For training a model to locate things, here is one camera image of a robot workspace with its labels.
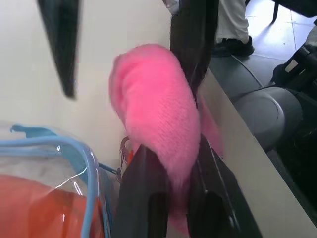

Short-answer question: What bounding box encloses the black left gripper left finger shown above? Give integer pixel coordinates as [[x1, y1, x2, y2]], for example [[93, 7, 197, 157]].
[[115, 144, 172, 238]]

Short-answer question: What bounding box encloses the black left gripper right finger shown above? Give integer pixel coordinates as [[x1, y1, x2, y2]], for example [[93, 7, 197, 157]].
[[189, 134, 264, 238]]

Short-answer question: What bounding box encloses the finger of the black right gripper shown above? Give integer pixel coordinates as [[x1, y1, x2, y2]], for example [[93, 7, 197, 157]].
[[170, 0, 220, 96], [37, 0, 84, 100]]

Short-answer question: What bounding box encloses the pink cloth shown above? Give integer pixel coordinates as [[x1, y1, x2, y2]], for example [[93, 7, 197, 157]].
[[108, 43, 225, 234]]

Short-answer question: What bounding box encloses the orange cloth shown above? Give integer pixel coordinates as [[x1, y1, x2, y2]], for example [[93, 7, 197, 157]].
[[0, 173, 105, 238]]

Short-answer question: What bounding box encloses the clear pouch with blue trim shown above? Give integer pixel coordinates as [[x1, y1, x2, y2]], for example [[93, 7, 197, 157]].
[[0, 123, 122, 238]]

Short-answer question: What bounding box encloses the black shoe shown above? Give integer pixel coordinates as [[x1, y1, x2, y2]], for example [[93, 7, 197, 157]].
[[212, 36, 255, 57]]

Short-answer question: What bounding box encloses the person's leg in white trousers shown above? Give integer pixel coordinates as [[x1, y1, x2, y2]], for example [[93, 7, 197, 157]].
[[215, 0, 250, 43]]

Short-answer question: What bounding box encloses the dark chair leg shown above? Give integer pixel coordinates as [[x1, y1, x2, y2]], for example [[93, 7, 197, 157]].
[[269, 0, 281, 24]]

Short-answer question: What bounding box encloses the silver robot body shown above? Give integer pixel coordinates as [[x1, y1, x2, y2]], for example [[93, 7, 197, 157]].
[[232, 86, 303, 152]]

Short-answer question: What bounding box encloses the grey cable on floor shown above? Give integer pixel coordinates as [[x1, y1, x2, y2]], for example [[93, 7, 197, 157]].
[[230, 54, 264, 88]]

